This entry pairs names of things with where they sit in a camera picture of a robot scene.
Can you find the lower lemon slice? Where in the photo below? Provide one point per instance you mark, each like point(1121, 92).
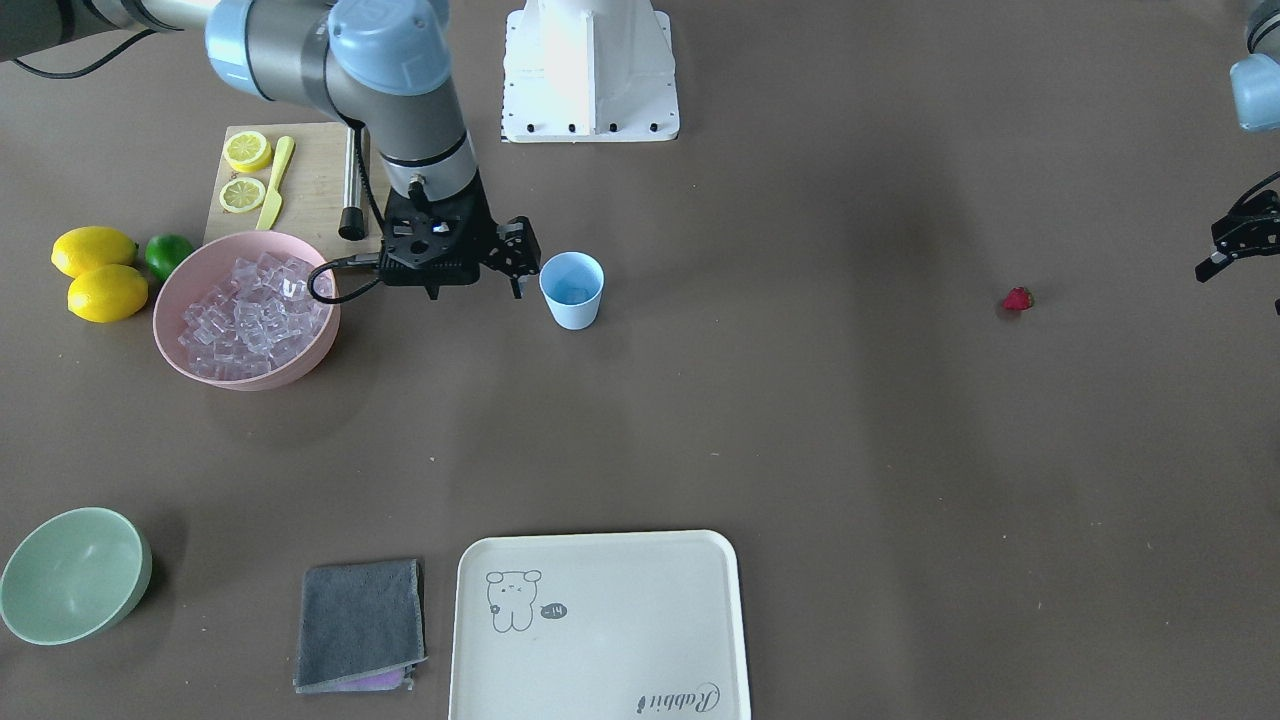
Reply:
point(242, 194)

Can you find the red strawberry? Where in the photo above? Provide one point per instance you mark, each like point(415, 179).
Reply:
point(1018, 300)

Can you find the upper lemon slice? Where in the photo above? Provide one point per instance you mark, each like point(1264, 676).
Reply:
point(247, 151)

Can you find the green lime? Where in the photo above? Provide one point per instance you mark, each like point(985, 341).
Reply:
point(163, 254)

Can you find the lemon slice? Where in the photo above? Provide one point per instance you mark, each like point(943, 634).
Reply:
point(242, 194)
point(247, 151)

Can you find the whole lemon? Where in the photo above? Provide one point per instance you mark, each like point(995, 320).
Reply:
point(107, 294)
point(83, 249)

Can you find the steel muddler black tip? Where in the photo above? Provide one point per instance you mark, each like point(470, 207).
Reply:
point(352, 223)

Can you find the lower whole lemon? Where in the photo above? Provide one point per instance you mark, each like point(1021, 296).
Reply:
point(107, 294)

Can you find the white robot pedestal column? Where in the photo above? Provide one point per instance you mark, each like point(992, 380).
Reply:
point(589, 72)

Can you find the yellow plastic knife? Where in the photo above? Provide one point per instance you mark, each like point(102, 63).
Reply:
point(273, 198)

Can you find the pink bowl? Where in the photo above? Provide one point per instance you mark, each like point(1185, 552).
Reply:
point(197, 275)

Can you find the clear ice cubes pile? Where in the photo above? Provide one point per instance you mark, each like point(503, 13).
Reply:
point(254, 320)

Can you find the grey folded cloth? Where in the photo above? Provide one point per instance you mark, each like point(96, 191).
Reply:
point(360, 628)

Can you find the upper whole lemon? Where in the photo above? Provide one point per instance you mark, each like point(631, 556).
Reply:
point(83, 249)

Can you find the light blue cup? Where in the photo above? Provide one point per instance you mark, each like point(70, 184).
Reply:
point(572, 284)

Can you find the green bowl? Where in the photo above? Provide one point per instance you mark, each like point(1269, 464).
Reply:
point(75, 576)

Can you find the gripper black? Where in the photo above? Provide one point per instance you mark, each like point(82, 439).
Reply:
point(1243, 236)
point(516, 250)

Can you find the cream rabbit tray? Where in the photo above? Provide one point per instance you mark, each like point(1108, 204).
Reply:
point(639, 625)

